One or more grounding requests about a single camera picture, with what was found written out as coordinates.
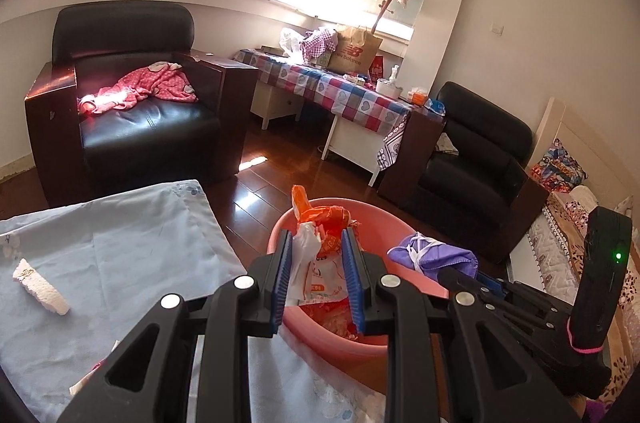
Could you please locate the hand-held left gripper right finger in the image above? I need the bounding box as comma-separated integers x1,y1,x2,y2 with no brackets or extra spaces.
341,227,581,423

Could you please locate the brown paper bag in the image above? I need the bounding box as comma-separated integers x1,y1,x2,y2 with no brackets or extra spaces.
327,25,383,76

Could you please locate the colourful printed pillow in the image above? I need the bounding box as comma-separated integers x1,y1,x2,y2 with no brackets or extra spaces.
530,138,588,194

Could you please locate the white plastic bag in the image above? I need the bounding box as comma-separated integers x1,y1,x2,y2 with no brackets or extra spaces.
279,28,306,56

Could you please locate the pink plastic basin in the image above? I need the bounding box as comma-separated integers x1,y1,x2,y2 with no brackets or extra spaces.
266,198,451,384

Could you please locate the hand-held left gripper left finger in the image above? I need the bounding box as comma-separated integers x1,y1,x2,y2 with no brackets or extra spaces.
56,229,293,423

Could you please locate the orange and white wrapper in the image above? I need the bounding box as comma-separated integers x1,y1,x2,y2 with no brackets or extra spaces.
291,184,362,305

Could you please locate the red snack bag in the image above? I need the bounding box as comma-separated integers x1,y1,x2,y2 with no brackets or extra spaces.
299,295,362,341

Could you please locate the purple face mask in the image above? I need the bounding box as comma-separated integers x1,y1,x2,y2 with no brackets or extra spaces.
387,231,479,279

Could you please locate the cream packet with red print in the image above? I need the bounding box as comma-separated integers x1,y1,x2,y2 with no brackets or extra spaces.
69,340,121,396

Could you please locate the person's right forearm purple sleeve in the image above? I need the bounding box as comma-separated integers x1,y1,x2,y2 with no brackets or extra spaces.
575,395,626,423

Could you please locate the checkered cloth covered table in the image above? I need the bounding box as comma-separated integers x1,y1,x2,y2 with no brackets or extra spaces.
234,48,416,168

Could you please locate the white round container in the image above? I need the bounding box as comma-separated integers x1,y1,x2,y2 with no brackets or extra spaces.
375,78,403,98

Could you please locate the white desk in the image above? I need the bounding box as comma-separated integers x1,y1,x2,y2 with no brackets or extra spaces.
250,78,386,188

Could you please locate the pink checkered cloth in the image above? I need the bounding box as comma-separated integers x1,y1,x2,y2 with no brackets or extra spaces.
300,29,338,61

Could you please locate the white foam net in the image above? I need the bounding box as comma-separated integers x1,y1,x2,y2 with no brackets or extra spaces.
12,258,71,316

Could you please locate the pink patterned garment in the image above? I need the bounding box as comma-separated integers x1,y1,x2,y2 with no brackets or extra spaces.
77,61,198,114

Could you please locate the white bed headboard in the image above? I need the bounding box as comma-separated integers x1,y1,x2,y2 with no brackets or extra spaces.
530,97,640,214

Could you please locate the light blue cloth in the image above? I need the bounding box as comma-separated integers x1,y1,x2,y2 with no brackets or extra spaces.
0,179,391,423

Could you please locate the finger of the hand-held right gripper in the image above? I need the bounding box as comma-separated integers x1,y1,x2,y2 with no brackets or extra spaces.
440,266,573,356
475,274,573,327

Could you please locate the black leather armchair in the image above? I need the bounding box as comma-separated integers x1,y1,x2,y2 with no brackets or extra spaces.
25,1,260,206
377,81,551,264

